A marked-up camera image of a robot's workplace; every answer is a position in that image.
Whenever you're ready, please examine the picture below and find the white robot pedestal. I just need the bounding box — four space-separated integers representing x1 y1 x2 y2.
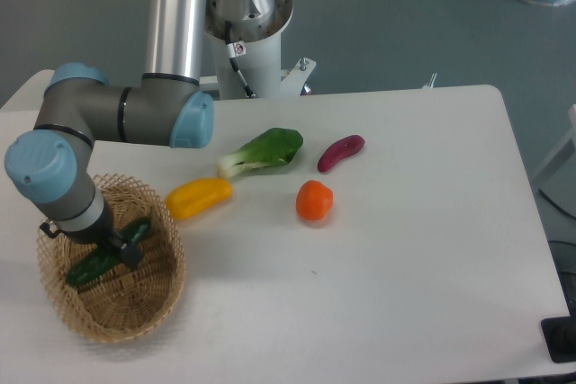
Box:
201 0 316 100

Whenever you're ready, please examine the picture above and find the green bok choy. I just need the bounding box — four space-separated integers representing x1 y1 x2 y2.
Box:
216 128 304 179

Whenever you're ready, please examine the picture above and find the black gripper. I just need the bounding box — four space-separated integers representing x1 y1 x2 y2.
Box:
39 217 143 271

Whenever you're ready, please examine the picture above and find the woven wicker basket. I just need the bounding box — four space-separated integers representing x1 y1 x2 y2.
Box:
37 174 185 343

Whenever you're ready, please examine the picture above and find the black device at edge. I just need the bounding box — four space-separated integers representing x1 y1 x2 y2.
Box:
541 317 575 363

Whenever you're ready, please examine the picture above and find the dark green cucumber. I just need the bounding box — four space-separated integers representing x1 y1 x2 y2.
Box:
66 217 152 287

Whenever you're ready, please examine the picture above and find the white chair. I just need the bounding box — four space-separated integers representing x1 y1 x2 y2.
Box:
1 69 54 112

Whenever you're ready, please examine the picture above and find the black floor cable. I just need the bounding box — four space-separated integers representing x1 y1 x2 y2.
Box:
538 186 576 219

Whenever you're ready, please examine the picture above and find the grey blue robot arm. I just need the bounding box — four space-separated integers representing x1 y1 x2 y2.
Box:
4 0 214 269

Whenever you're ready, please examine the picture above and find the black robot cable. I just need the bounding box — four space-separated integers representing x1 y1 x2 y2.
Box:
223 20 257 99

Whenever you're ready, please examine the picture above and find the yellow bell pepper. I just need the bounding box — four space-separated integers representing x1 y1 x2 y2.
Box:
165 178 233 220

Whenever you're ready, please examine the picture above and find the orange tomato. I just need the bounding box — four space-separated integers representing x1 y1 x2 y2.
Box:
295 180 334 222

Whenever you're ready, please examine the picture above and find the purple sweet potato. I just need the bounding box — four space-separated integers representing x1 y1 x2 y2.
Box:
317 135 365 174

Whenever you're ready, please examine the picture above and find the white table frame right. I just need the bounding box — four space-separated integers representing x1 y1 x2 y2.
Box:
530 105 575 189

